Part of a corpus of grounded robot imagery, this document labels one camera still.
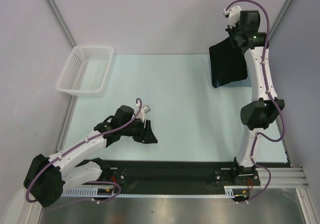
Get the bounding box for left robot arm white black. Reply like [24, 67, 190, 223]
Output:
[23, 118, 158, 207]

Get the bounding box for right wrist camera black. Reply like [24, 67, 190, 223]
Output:
[224, 5, 261, 33]

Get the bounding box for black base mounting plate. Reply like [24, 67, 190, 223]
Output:
[82, 158, 293, 195]

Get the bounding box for left aluminium corner post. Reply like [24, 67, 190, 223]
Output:
[44, 0, 77, 48]

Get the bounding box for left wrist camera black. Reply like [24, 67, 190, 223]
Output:
[93, 105, 151, 133]

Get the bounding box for aluminium frame rail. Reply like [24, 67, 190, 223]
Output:
[34, 166, 307, 188]

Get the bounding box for black t shirt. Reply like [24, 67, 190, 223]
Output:
[209, 37, 248, 88]

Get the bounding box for white slotted cable duct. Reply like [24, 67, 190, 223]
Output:
[61, 186, 249, 199]

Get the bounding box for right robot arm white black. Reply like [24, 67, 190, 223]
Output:
[221, 25, 285, 186]

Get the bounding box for white plastic basket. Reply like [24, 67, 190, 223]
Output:
[55, 45, 115, 97]

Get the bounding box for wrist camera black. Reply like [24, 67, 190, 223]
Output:
[93, 105, 151, 133]
[224, 5, 261, 33]

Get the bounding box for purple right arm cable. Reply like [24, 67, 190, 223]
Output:
[223, 0, 288, 205]

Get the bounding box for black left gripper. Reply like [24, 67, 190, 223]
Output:
[120, 117, 158, 144]

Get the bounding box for right aluminium corner post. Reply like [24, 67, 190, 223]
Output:
[256, 0, 294, 41]

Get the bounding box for aluminium corner post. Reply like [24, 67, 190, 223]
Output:
[44, 0, 77, 48]
[256, 0, 294, 41]

